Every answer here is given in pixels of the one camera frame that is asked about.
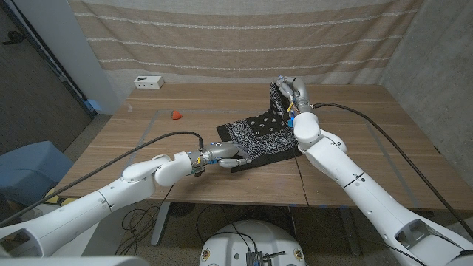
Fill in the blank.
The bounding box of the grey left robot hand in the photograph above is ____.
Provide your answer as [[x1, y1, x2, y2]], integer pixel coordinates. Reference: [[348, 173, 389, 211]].
[[201, 141, 253, 169]]

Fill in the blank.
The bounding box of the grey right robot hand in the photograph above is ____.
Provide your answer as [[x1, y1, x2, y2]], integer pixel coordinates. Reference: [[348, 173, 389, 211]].
[[275, 75, 313, 114]]

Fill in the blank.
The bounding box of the black paisley bandana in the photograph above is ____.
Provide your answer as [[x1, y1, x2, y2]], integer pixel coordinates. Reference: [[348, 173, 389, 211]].
[[216, 81, 304, 174]]

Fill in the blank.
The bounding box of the beige striped backdrop cloth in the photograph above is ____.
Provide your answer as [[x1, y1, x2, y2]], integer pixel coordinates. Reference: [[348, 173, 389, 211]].
[[68, 0, 424, 86]]

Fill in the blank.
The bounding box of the white robot torso base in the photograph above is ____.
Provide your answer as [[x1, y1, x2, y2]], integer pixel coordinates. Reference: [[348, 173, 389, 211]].
[[199, 219, 307, 266]]

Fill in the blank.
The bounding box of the grey table leg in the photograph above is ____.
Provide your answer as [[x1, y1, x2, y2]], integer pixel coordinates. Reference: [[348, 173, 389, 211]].
[[338, 208, 362, 256], [150, 201, 171, 247]]

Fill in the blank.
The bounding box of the white power strip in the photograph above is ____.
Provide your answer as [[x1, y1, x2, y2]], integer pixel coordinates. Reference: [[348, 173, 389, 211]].
[[133, 75, 165, 90]]

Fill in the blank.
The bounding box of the small grey torso box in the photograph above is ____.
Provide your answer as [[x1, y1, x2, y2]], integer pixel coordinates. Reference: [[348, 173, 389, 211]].
[[245, 250, 285, 266]]

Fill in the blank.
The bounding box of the yellow floor object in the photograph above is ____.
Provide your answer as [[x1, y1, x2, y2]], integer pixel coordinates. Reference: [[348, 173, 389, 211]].
[[46, 191, 75, 206]]

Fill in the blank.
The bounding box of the blue padded seat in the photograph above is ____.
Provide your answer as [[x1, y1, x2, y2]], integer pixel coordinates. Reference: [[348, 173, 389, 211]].
[[0, 140, 75, 208]]

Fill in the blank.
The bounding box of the dark door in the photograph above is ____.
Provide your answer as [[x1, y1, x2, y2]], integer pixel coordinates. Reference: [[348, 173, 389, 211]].
[[0, 0, 93, 156]]

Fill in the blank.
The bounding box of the black torso cable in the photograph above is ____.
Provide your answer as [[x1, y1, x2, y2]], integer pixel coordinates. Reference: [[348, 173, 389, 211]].
[[195, 204, 259, 254]]

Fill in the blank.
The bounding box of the thin black hanging cable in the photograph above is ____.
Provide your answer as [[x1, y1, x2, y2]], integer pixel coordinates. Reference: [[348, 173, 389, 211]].
[[295, 157, 428, 266]]

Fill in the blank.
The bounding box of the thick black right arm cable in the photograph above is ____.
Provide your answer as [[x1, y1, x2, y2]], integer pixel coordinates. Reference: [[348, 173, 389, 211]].
[[312, 102, 473, 239]]

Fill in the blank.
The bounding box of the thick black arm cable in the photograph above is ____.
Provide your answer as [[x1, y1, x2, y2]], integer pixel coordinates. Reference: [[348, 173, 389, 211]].
[[0, 131, 205, 228], [312, 102, 473, 239]]

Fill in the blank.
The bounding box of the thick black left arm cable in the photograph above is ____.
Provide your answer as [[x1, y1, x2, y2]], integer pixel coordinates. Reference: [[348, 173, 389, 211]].
[[0, 131, 205, 228]]

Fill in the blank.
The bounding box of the loose black cable bundle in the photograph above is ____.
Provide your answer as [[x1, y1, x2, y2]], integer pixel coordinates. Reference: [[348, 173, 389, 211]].
[[115, 184, 174, 256]]

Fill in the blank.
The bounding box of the black door handle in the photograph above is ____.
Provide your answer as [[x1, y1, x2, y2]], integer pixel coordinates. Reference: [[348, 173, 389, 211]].
[[1, 30, 25, 46]]

